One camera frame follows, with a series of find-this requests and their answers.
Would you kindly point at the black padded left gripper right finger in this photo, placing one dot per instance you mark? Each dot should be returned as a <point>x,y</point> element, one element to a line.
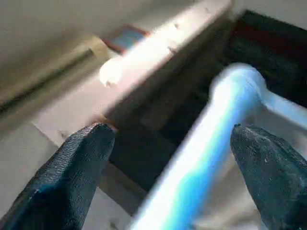
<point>275,179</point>

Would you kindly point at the white plastic table top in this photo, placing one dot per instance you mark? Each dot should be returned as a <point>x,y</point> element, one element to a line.
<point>283,105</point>

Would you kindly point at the red-framed blue panel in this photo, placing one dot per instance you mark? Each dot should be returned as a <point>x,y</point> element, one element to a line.
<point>127,38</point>

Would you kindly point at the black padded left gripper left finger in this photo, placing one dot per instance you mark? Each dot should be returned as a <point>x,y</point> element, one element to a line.
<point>64,179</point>

